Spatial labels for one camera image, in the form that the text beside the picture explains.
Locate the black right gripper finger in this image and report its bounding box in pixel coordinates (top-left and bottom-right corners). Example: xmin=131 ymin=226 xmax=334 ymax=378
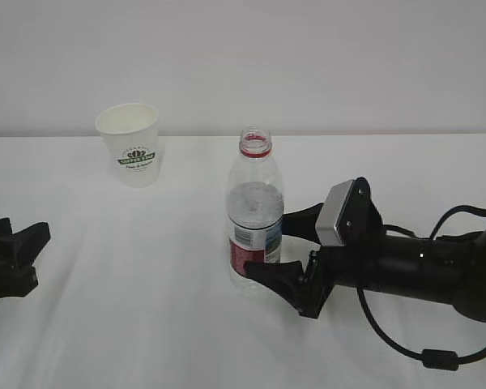
xmin=282 ymin=203 xmax=323 ymax=245
xmin=244 ymin=261 xmax=305 ymax=313

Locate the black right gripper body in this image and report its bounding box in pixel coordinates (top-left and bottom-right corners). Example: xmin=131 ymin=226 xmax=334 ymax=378
xmin=302 ymin=177 xmax=385 ymax=318

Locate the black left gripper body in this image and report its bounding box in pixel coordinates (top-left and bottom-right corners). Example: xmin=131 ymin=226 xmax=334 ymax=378
xmin=0 ymin=261 xmax=38 ymax=299

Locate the clear plastic water bottle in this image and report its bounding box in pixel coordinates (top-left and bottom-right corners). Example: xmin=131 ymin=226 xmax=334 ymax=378
xmin=225 ymin=126 xmax=284 ymax=295

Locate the white paper coffee cup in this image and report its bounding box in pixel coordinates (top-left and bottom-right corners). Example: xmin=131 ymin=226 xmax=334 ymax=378
xmin=96 ymin=103 xmax=160 ymax=188

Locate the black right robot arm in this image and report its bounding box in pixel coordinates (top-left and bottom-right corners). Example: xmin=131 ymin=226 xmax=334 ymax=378
xmin=244 ymin=177 xmax=486 ymax=323

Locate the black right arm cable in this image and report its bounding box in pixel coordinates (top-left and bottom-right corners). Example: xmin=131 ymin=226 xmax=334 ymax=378
xmin=355 ymin=204 xmax=486 ymax=371

